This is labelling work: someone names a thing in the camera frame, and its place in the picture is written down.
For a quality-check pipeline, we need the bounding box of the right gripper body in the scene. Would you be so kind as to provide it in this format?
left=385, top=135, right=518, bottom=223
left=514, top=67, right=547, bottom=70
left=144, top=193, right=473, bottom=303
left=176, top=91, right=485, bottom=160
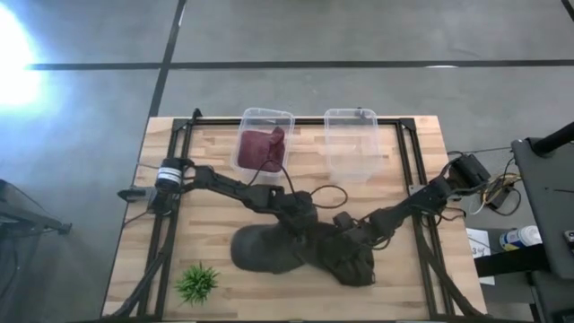
left=332, top=211, right=377, bottom=252

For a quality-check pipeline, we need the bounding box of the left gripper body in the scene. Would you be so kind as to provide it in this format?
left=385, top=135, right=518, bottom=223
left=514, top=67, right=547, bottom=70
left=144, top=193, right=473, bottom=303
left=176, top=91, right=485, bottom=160
left=274, top=190, right=320, bottom=237

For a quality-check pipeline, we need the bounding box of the black hat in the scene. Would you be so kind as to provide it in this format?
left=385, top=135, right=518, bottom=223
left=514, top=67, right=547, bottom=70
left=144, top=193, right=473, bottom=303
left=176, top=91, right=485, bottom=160
left=307, top=223, right=377, bottom=288

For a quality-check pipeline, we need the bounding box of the dark grey hat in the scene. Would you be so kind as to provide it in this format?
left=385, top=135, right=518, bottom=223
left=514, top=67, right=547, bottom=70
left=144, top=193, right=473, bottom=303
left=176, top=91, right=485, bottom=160
left=230, top=222, right=313, bottom=275

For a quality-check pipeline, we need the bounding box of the dark red hat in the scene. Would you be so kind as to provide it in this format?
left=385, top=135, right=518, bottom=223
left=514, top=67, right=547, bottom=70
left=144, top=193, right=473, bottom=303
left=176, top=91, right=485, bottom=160
left=236, top=126, right=287, bottom=173

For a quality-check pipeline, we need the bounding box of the clear plastic container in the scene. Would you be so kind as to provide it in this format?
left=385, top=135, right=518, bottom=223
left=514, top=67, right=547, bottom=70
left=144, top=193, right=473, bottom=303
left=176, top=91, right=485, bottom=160
left=230, top=107, right=296, bottom=179
left=323, top=107, right=385, bottom=180

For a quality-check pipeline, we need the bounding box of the small green artificial plant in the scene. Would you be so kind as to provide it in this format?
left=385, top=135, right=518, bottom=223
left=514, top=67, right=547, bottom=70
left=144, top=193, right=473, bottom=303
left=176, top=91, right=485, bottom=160
left=174, top=261, right=221, bottom=307

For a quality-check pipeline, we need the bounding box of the white paper sheet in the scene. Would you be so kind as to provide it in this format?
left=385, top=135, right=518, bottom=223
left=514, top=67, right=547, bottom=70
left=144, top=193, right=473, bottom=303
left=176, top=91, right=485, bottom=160
left=465, top=227, right=496, bottom=286

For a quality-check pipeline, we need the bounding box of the black power adapter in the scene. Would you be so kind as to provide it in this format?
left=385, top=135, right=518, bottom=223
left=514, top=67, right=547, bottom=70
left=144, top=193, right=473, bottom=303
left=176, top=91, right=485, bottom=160
left=485, top=185, right=517, bottom=211

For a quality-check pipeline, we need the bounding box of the white blue spray can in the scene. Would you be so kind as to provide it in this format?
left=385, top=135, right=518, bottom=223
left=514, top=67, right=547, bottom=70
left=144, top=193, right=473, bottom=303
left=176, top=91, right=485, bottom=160
left=499, top=224, right=544, bottom=252

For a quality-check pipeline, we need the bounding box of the black cart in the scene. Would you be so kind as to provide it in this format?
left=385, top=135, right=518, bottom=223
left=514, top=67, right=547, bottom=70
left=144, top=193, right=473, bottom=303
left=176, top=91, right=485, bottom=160
left=473, top=120, right=574, bottom=323

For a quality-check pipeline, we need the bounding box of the black stand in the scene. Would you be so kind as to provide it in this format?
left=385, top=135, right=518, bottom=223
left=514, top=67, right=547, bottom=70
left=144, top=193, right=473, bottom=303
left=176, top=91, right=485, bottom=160
left=0, top=178, right=74, bottom=323

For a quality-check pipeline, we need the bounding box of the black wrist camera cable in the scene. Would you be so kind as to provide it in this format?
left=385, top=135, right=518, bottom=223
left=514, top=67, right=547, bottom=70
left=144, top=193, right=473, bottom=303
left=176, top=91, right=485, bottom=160
left=248, top=159, right=350, bottom=211

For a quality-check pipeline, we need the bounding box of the black aluminium table frame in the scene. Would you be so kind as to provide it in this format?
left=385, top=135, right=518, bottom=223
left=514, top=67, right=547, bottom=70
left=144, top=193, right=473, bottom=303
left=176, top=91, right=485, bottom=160
left=107, top=107, right=491, bottom=320

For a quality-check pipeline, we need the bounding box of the yellow and white cable bundle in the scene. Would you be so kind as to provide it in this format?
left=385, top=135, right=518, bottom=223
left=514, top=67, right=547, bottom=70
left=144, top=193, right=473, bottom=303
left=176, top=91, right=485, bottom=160
left=469, top=156, right=524, bottom=217

